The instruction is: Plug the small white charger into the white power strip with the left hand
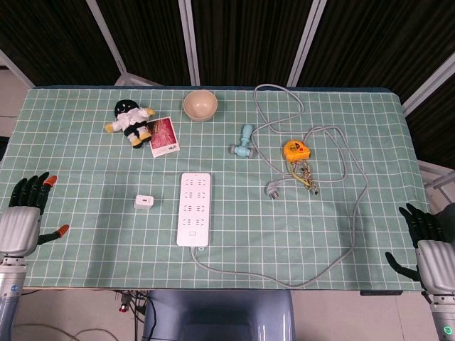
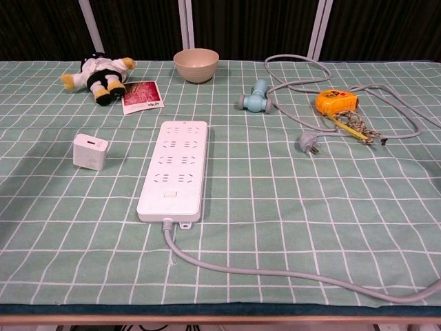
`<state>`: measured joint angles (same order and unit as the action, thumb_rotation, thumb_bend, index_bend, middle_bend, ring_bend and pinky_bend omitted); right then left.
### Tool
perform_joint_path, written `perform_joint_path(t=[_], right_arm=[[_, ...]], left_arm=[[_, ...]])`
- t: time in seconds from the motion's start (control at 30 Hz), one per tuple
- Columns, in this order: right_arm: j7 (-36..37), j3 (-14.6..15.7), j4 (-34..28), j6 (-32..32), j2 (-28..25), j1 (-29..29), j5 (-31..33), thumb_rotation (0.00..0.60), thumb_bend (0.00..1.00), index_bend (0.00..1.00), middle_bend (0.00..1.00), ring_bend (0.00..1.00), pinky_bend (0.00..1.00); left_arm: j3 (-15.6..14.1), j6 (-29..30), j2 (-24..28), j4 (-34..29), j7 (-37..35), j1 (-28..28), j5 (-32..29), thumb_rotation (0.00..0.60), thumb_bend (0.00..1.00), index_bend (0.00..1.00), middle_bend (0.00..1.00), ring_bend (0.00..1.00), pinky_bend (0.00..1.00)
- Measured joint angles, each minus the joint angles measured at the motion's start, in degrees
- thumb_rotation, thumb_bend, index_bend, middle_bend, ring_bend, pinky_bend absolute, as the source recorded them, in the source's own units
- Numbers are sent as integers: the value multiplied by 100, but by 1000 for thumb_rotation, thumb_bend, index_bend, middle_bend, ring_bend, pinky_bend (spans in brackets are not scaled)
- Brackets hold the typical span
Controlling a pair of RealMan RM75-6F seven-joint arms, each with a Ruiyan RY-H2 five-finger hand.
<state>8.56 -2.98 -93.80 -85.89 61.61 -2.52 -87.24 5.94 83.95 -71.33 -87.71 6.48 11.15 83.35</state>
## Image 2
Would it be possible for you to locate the red photo card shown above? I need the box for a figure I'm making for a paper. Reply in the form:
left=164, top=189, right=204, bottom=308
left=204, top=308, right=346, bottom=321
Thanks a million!
left=121, top=81, right=163, bottom=115

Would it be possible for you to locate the white charger cube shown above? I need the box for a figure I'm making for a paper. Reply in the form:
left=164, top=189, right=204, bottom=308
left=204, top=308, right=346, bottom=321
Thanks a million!
left=72, top=133, right=109, bottom=171

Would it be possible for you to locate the white power strip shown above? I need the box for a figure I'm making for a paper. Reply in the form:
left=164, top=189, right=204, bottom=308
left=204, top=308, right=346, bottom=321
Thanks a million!
left=136, top=120, right=209, bottom=230

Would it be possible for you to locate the yellow tape measure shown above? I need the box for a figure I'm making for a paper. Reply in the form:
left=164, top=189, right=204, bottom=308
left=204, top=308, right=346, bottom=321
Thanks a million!
left=315, top=89, right=371, bottom=145

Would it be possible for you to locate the green checked tablecloth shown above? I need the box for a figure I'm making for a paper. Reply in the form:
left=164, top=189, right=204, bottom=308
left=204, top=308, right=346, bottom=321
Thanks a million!
left=0, top=60, right=441, bottom=308

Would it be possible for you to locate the black and white plush doll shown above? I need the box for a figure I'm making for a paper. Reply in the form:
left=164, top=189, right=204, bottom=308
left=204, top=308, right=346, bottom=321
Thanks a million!
left=61, top=51, right=137, bottom=107

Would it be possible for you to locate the beige bowl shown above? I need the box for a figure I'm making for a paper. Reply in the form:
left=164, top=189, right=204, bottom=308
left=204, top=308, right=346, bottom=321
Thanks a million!
left=173, top=48, right=220, bottom=84

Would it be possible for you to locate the black cable bundle under table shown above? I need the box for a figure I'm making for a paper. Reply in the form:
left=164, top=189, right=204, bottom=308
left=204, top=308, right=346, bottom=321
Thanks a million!
left=116, top=323, right=194, bottom=331

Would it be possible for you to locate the grey power cable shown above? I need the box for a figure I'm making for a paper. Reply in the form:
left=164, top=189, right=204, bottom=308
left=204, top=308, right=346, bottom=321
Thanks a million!
left=161, top=54, right=441, bottom=305

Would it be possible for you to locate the white partition frame post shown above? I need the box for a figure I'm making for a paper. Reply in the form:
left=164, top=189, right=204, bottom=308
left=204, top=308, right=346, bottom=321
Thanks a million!
left=178, top=0, right=196, bottom=51
left=78, top=0, right=104, bottom=52
left=307, top=0, right=334, bottom=59

